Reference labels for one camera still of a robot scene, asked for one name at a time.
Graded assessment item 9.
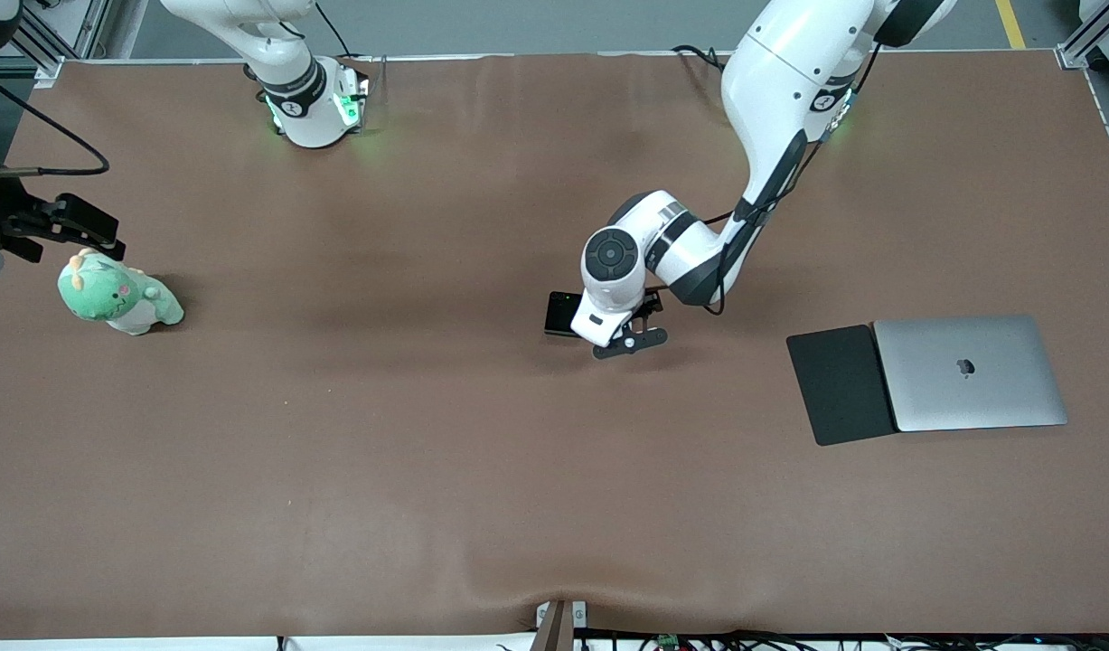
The black smartphone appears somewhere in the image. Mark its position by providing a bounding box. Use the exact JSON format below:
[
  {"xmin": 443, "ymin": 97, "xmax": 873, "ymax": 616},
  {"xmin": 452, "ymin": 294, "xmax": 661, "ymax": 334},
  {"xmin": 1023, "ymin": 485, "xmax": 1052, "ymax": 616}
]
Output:
[{"xmin": 544, "ymin": 291, "xmax": 593, "ymax": 340}]

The black mouse pad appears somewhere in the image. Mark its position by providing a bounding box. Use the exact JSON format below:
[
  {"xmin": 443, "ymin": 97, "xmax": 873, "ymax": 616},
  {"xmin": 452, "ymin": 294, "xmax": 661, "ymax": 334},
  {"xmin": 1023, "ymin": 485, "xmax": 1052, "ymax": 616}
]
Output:
[{"xmin": 785, "ymin": 324, "xmax": 900, "ymax": 448}]

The green dinosaur plush toy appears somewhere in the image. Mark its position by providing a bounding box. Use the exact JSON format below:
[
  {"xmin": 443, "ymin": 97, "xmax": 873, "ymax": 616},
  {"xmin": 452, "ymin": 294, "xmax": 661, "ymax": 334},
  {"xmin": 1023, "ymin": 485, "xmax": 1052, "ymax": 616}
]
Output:
[{"xmin": 57, "ymin": 249, "xmax": 185, "ymax": 336}]

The brown table cover mat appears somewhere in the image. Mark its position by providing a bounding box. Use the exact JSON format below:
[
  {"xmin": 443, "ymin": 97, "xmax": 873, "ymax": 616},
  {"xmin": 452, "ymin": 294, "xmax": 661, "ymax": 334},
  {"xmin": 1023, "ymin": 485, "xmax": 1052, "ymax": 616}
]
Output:
[{"xmin": 0, "ymin": 50, "xmax": 1109, "ymax": 639}]

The silver closed laptop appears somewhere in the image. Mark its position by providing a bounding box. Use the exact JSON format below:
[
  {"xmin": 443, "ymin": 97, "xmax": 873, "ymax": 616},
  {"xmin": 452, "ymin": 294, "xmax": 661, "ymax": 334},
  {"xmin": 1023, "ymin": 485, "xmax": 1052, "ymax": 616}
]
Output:
[{"xmin": 872, "ymin": 313, "xmax": 1069, "ymax": 434}]

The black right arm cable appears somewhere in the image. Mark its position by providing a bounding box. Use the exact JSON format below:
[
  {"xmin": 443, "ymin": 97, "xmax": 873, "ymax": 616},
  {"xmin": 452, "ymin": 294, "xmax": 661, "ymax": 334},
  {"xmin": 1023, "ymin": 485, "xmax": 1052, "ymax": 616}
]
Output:
[{"xmin": 0, "ymin": 67, "xmax": 111, "ymax": 177}]

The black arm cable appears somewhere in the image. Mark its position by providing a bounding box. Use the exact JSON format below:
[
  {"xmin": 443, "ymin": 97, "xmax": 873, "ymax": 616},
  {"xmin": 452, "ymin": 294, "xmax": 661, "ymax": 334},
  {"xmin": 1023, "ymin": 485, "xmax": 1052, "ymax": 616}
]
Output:
[
  {"xmin": 703, "ymin": 41, "xmax": 885, "ymax": 317},
  {"xmin": 0, "ymin": 67, "xmax": 111, "ymax": 177}
]

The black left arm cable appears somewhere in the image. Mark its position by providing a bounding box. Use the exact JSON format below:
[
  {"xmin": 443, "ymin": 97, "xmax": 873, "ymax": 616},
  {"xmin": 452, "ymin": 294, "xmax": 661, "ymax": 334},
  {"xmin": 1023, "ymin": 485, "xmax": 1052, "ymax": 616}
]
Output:
[{"xmin": 703, "ymin": 41, "xmax": 885, "ymax": 317}]

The aluminium frame profile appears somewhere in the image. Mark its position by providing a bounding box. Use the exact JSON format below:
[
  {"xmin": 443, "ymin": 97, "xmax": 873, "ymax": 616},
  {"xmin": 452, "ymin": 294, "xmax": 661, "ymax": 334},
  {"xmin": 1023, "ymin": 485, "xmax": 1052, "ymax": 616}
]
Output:
[
  {"xmin": 7, "ymin": 0, "xmax": 126, "ymax": 84},
  {"xmin": 1055, "ymin": 0, "xmax": 1109, "ymax": 71}
]

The black base cable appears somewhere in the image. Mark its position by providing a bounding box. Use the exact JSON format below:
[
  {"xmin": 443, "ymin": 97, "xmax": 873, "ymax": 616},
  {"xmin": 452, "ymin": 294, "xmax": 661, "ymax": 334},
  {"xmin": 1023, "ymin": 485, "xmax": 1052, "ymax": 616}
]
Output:
[
  {"xmin": 314, "ymin": 0, "xmax": 354, "ymax": 61},
  {"xmin": 670, "ymin": 43, "xmax": 728, "ymax": 75}
]

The brown camera mount post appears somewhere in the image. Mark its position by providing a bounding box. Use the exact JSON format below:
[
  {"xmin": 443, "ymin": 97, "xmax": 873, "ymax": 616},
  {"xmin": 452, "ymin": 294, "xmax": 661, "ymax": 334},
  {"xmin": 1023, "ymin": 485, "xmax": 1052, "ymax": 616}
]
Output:
[{"xmin": 535, "ymin": 599, "xmax": 588, "ymax": 651}]

